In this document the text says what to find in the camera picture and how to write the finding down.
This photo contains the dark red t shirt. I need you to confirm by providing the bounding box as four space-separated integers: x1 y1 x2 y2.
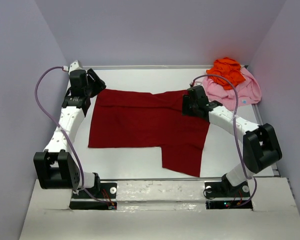
88 89 210 177

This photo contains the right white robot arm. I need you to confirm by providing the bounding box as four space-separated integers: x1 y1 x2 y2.
182 85 283 195

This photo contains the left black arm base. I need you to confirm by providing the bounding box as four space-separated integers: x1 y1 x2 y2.
69 181 118 211

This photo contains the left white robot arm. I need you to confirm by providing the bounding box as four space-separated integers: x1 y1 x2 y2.
33 64 106 198

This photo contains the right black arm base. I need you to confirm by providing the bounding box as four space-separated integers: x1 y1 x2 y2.
203 181 253 210

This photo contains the orange t shirt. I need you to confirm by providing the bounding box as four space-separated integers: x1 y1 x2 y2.
206 57 246 87

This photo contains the pink t shirt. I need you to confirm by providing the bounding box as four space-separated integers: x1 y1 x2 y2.
194 67 262 111

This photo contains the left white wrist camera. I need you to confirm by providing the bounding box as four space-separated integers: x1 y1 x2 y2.
61 60 84 75

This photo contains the right side metal rail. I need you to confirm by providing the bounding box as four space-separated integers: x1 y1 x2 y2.
253 103 282 178

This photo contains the metal rail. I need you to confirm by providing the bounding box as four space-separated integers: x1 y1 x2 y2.
253 103 282 178
101 177 222 182

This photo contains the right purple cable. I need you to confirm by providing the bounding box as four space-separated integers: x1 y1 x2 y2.
191 74 258 207

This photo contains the purple cable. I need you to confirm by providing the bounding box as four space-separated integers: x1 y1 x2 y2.
34 65 116 210
191 74 258 207

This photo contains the front metal rail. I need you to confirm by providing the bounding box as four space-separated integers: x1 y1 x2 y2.
101 177 222 182

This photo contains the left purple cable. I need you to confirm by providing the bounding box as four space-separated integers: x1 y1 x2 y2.
34 65 116 210

